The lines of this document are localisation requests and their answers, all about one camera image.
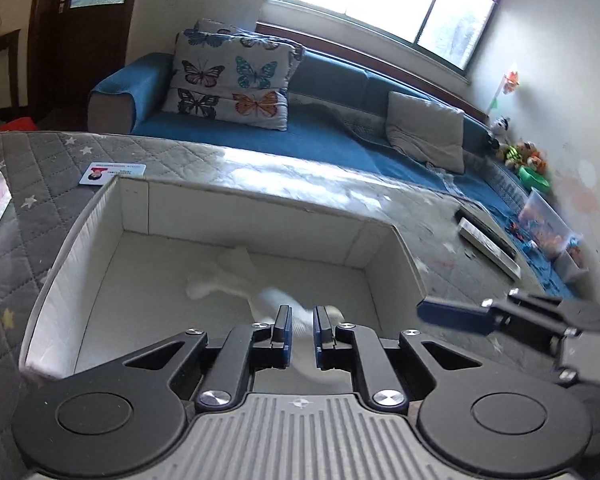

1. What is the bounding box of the white remote control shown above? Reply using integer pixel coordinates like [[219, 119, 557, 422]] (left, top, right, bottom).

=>
[[458, 218, 521, 281]]

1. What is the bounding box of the black remote control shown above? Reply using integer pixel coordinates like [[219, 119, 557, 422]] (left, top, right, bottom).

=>
[[454, 205, 517, 259]]

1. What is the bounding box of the clear plastic toy bin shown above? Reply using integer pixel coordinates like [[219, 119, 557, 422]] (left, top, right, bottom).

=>
[[518, 188, 588, 284]]

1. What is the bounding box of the green bowl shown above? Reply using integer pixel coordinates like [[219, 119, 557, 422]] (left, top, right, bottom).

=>
[[518, 166, 550, 194]]

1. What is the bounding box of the grey cardboard box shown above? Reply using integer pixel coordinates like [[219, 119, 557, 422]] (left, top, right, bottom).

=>
[[19, 178, 426, 379]]

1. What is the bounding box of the stuffed toys pile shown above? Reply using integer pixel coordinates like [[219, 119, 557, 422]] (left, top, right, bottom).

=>
[[490, 117, 546, 174]]

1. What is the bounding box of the grey cushion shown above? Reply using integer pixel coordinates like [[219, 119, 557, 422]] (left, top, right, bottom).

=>
[[386, 91, 465, 174]]

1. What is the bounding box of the blue sofa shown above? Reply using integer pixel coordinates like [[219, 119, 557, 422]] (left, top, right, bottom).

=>
[[87, 51, 581, 302]]

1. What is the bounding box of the ID card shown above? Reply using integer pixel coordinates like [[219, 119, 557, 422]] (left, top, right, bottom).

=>
[[79, 162, 146, 186]]

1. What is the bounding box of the butterfly print pillow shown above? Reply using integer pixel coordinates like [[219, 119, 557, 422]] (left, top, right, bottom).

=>
[[162, 18, 306, 131]]

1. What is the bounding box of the grey quilted table cover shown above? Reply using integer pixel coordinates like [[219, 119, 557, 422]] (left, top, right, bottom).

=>
[[0, 129, 581, 480]]

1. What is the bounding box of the dark wooden door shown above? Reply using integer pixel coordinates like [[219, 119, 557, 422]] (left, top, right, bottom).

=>
[[27, 0, 135, 131]]

